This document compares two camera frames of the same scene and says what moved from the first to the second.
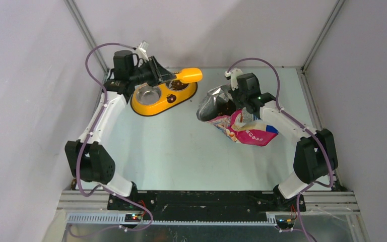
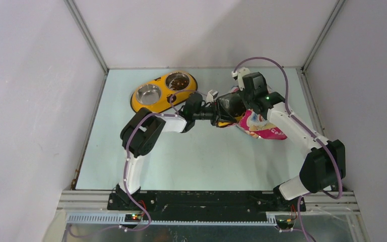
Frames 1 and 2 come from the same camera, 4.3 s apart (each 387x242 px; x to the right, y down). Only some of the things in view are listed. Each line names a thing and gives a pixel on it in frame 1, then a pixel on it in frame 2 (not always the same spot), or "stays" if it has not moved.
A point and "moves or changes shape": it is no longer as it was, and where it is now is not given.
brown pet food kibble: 177,84 stays
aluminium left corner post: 75,11 stays
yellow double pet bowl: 146,101 stays
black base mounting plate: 204,203 stays
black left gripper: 159,74 to 218,113
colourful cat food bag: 219,107 moves or changes shape
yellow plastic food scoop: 190,75 to 222,124
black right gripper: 234,94 stays
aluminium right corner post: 337,7 stays
